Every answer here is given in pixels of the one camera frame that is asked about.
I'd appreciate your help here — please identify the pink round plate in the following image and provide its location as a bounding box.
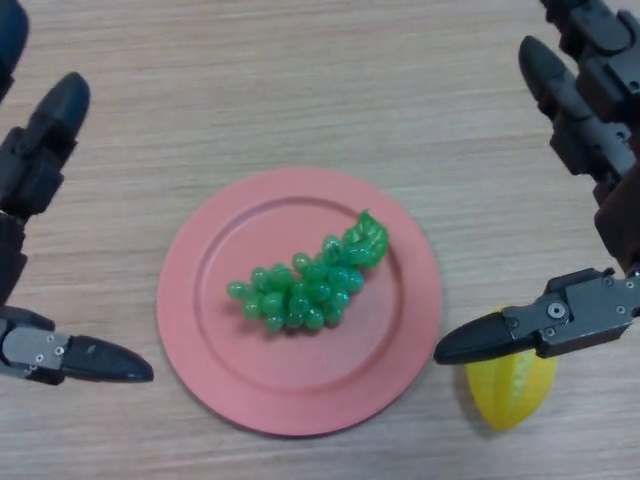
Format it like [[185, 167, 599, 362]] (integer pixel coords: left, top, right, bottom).
[[156, 167, 444, 440]]

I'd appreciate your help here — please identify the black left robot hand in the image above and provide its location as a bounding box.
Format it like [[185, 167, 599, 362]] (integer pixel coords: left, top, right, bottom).
[[0, 0, 155, 386]]

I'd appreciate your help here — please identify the green plastic grape bunch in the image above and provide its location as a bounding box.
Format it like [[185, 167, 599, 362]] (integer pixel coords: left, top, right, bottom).
[[226, 208, 390, 334]]

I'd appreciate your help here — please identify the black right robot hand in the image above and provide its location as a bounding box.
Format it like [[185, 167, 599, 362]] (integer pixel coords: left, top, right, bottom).
[[432, 0, 640, 366]]

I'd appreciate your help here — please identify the yellow plastic starfruit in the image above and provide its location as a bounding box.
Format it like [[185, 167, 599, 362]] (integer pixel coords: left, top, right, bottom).
[[464, 309, 559, 431]]

